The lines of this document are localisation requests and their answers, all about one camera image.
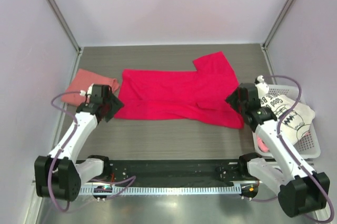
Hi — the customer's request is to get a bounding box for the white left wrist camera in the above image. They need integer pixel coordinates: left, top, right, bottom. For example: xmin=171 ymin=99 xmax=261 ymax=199
xmin=80 ymin=84 xmax=94 ymax=97

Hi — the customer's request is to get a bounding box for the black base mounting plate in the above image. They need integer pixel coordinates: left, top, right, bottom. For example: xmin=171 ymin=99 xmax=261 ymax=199
xmin=84 ymin=158 xmax=264 ymax=201

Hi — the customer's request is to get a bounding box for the white slotted cable duct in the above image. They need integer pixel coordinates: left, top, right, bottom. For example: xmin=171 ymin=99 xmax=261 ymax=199
xmin=79 ymin=184 xmax=242 ymax=196

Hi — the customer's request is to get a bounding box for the left aluminium frame post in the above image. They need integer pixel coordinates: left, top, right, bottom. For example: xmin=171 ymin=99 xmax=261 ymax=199
xmin=31 ymin=0 xmax=83 ymax=54

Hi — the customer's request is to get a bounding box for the right aluminium frame post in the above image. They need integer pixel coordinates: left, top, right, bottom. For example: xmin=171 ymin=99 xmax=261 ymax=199
xmin=262 ymin=0 xmax=313 ymax=51

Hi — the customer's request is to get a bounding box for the white perforated plastic basket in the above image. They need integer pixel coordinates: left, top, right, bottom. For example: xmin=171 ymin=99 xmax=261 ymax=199
xmin=268 ymin=84 xmax=321 ymax=159

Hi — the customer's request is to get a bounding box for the pink garment in basket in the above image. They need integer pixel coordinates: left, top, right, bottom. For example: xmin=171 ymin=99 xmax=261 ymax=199
xmin=257 ymin=136 xmax=269 ymax=152

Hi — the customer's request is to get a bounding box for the bright pink t shirt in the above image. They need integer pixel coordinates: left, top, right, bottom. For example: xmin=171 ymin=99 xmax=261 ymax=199
xmin=115 ymin=52 xmax=244 ymax=129

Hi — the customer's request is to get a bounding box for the folded salmon pink t shirt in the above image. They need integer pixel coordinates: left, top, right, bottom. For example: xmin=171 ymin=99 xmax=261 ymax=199
xmin=61 ymin=69 xmax=120 ymax=106

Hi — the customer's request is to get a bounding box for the white printed t shirt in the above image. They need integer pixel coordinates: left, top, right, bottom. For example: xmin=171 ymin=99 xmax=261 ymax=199
xmin=261 ymin=94 xmax=315 ymax=145

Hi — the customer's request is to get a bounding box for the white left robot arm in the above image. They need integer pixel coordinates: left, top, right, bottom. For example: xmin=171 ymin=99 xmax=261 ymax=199
xmin=34 ymin=84 xmax=124 ymax=202

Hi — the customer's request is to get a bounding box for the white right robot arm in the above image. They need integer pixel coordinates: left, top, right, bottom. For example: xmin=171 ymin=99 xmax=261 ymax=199
xmin=226 ymin=83 xmax=334 ymax=222

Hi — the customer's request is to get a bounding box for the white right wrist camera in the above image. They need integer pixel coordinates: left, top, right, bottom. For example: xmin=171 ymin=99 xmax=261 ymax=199
xmin=255 ymin=75 xmax=270 ymax=96

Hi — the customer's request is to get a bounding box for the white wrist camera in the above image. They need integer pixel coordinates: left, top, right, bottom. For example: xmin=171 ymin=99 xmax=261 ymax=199
xmin=255 ymin=75 xmax=270 ymax=96
xmin=80 ymin=84 xmax=94 ymax=97

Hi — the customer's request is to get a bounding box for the aluminium frame post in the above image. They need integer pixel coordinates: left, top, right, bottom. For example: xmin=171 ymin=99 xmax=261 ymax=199
xmin=31 ymin=0 xmax=83 ymax=54
xmin=262 ymin=0 xmax=313 ymax=51

